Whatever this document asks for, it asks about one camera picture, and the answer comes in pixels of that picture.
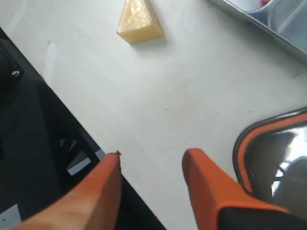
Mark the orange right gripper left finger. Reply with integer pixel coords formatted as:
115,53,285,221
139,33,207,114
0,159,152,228
15,152,121,230

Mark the steel two-compartment lunch box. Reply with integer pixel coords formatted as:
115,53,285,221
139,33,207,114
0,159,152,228
211,0,307,63

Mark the dark lid with orange seal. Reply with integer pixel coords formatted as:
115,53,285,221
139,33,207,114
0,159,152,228
233,107,307,217

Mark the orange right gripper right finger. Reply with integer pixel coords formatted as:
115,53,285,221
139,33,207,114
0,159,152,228
182,148,288,230

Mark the yellow cheese wedge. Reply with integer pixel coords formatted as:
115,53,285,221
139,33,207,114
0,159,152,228
117,0,164,44

